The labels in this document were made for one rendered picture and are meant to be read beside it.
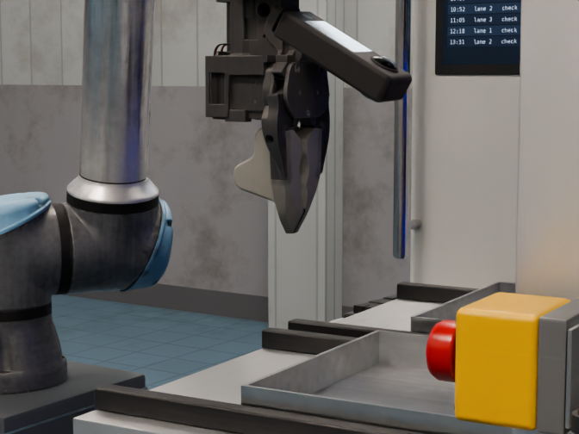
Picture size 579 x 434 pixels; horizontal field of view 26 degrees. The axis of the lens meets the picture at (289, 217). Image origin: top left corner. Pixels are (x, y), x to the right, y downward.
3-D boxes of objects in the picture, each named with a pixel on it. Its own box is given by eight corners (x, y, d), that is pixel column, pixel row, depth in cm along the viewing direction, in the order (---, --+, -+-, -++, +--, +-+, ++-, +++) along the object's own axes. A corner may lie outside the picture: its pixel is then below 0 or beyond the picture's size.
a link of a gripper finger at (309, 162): (264, 226, 112) (263, 122, 111) (321, 230, 109) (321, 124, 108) (245, 229, 110) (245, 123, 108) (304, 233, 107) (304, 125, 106)
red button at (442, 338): (496, 379, 82) (497, 319, 82) (474, 392, 79) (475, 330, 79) (443, 372, 84) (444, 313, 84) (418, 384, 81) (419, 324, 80)
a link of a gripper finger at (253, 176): (245, 229, 110) (245, 123, 108) (304, 233, 107) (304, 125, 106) (225, 233, 107) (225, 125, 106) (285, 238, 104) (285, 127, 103)
